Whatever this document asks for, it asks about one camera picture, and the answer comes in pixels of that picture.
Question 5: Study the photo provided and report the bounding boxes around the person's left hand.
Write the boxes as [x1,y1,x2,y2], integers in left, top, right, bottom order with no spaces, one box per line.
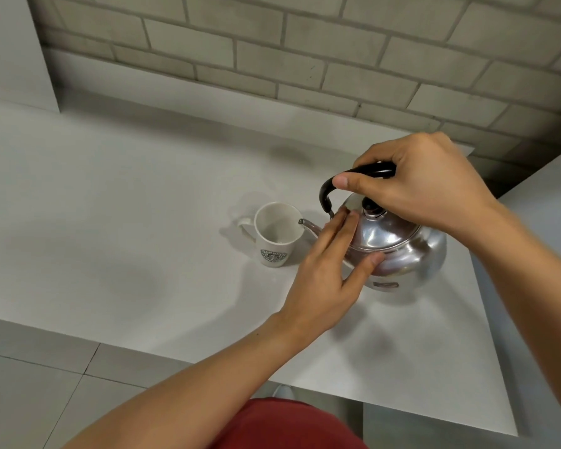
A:
[267,208,385,347]

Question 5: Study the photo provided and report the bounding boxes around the steel kettle with black handle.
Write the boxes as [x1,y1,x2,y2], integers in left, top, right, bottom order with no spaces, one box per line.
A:
[298,163,448,293]

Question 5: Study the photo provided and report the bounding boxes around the steel kettle lid black knob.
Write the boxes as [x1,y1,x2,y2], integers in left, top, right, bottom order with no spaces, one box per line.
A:
[343,194,423,253]

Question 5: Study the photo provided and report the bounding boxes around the person's right forearm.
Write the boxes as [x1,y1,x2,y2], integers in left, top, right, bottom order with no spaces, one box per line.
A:
[463,198,561,449]

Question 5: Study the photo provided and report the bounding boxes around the white mug with printed emblem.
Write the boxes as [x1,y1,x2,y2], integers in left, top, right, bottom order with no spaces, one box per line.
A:
[236,202,306,269]

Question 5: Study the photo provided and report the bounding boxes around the person's left forearm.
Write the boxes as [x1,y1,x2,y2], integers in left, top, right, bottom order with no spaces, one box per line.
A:
[62,313,309,449]

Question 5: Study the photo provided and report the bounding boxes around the red shorts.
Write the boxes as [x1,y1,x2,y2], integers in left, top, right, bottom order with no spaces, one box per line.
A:
[209,398,370,449]

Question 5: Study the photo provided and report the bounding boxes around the person's right hand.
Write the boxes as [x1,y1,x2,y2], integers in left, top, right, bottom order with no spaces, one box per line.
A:
[333,132,499,240]

